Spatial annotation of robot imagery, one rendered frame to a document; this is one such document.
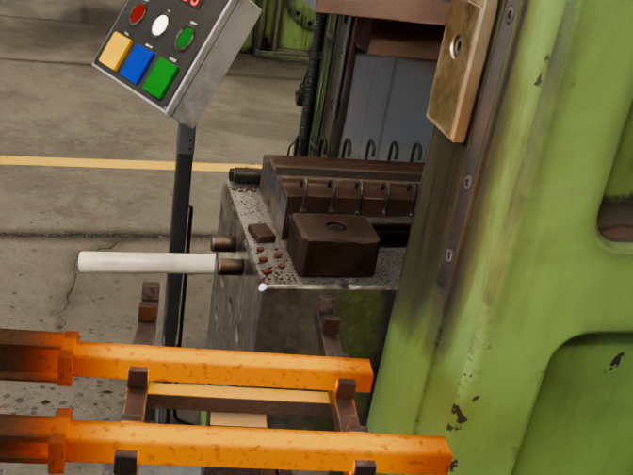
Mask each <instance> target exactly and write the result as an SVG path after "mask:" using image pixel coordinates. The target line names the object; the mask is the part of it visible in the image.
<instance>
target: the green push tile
mask: <svg viewBox="0 0 633 475"><path fill-rule="evenodd" d="M179 70H180V68H178V67H177V66H175V65H173V64H172V63H170V62H168V61H166V60H165V59H164V58H162V57H159V58H158V60H157V62H156V64H155V65H154V67H153V69H152V70H151V72H150V74H149V76H148V77H147V79H146V81H145V83H144V84H143V86H142V89H143V90H145V91H147V92H149V93H150V94H151V95H152V96H154V97H155V98H157V99H158V100H160V101H162V100H163V98H164V96H165V94H166V93H167V91H168V89H169V87H170V85H171V83H172V82H173V80H174V78H175V76H176V75H177V74H178V72H179Z"/></svg>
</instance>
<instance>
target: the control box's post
mask: <svg viewBox="0 0 633 475"><path fill-rule="evenodd" d="M196 126H197V124H196ZM196 126H195V127H194V128H193V129H191V128H189V127H188V126H186V125H184V124H182V123H180V122H178V134H177V145H176V149H177V153H176V165H175V176H174V189H173V201H172V212H171V225H170V248H169V254H184V253H185V247H186V236H187V215H188V205H189V194H190V183H191V173H192V162H193V154H194V147H195V137H196ZM182 279H183V274H180V273H167V284H166V296H165V308H164V320H163V332H162V347H176V343H177V332H178V321H179V311H180V301H181V289H182ZM160 411H161V409H157V416H156V423H157V424H160V414H161V412H160ZM167 423H170V409H168V410H167V417H166V424H167Z"/></svg>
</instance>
